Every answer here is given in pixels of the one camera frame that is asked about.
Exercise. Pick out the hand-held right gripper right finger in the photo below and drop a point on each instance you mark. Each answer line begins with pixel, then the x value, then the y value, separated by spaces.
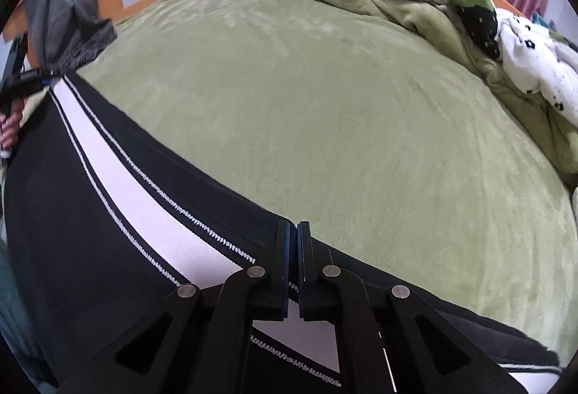
pixel 303 267

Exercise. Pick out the green plush bed sheet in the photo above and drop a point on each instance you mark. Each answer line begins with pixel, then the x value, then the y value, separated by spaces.
pixel 316 105

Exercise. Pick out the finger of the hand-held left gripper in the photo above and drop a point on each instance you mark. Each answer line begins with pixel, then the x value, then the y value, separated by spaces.
pixel 38 77

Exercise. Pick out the grey garment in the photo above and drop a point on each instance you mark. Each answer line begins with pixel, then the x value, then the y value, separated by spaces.
pixel 63 14

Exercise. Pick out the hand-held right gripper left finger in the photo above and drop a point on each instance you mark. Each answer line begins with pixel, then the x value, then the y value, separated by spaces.
pixel 283 267

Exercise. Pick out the black pants with white stripe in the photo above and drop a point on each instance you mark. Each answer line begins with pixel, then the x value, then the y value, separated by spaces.
pixel 67 195

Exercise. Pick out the person's left hand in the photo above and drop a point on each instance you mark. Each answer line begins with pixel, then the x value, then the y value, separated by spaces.
pixel 9 125

